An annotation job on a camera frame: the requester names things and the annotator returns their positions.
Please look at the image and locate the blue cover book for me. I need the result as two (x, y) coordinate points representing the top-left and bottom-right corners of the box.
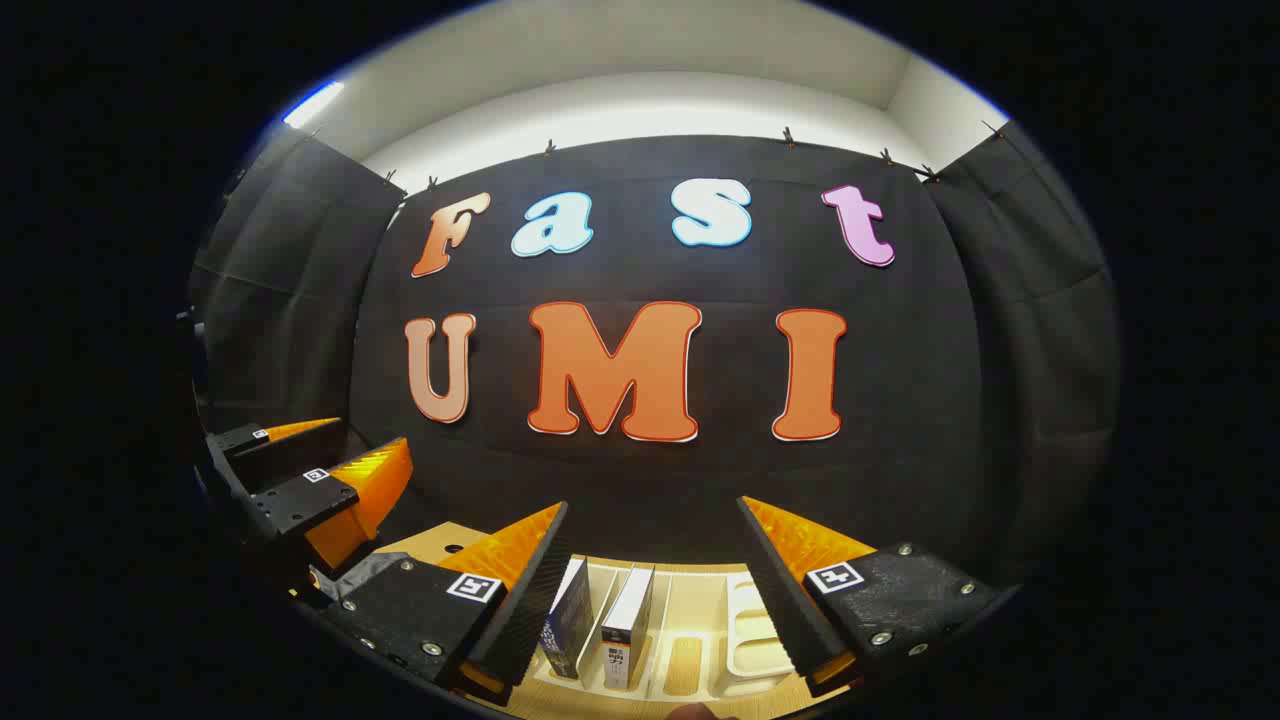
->
(540, 557), (593, 681)

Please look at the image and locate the black backdrop cloth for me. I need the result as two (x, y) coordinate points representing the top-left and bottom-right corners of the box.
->
(188, 120), (1121, 591)

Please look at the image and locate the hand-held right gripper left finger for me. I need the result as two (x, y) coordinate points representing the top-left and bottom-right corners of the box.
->
(325, 500), (571, 706)

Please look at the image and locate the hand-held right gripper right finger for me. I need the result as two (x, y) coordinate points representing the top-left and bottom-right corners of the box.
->
(738, 495), (1001, 701)

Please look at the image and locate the cream bookshelf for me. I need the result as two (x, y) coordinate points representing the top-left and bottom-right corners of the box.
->
(530, 560), (801, 701)

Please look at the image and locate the white book grey photo cover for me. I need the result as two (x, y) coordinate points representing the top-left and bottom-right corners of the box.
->
(600, 563), (656, 691)

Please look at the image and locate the row of black cloth clips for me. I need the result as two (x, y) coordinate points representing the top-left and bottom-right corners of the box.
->
(385, 122), (1001, 191)

